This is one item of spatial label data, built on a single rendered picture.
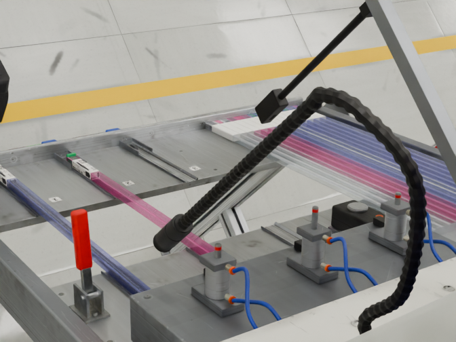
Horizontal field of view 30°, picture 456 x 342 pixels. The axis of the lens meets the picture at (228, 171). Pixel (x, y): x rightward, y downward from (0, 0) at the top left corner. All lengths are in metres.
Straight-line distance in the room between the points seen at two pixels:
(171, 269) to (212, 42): 1.60
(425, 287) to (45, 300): 0.37
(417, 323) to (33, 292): 0.56
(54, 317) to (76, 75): 1.46
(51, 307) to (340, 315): 0.30
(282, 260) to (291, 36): 1.86
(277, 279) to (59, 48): 1.57
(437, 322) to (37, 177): 0.91
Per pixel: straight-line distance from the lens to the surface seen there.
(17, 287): 0.94
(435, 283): 0.79
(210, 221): 1.93
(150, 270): 0.96
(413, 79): 0.78
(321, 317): 0.72
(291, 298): 0.78
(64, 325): 0.84
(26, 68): 2.24
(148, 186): 1.18
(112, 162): 1.28
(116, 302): 0.90
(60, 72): 2.26
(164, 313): 0.75
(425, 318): 0.40
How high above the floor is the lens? 1.85
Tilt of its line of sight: 53 degrees down
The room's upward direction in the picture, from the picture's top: 46 degrees clockwise
